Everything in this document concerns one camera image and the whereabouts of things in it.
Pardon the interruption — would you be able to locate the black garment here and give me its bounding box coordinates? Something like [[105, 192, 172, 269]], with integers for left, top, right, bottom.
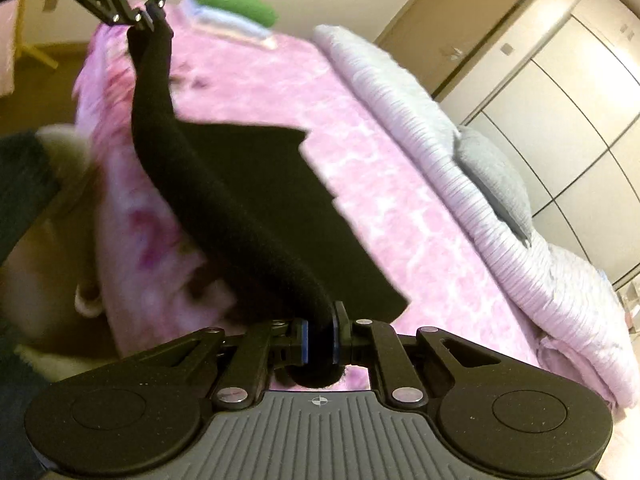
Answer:
[[127, 23, 408, 388]]

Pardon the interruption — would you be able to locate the pink rose bed blanket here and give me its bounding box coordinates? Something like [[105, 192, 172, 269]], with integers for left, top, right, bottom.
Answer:
[[74, 10, 537, 364]]

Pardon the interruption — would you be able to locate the green folded cloth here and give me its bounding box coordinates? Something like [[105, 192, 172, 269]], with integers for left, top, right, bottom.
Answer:
[[195, 0, 279, 28]]

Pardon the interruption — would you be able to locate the grey pillow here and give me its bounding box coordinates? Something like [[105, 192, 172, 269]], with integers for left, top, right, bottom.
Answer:
[[454, 127, 534, 246]]

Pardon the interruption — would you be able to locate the lilac folded quilt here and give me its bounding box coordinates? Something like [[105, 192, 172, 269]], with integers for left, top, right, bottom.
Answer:
[[312, 25, 639, 408]]

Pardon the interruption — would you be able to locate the white wardrobe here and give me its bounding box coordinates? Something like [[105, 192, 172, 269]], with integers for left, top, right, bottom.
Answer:
[[445, 0, 639, 286]]

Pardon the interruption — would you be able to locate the wooden door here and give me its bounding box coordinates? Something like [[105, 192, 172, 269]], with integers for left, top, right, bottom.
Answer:
[[375, 0, 535, 101]]

